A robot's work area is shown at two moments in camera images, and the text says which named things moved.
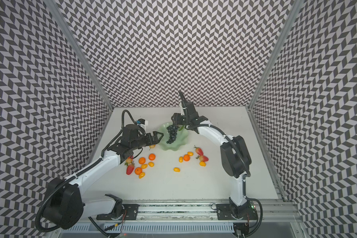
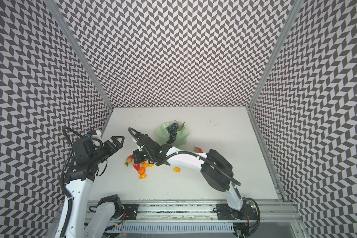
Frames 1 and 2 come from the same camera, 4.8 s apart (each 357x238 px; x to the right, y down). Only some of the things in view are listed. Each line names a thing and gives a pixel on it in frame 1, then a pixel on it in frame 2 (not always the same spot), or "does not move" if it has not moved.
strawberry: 129,160 does not move
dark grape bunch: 172,131 does not move
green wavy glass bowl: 182,139 does not move
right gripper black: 175,120 -> 137,156
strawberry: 199,150 does not move
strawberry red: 130,168 -> 137,166
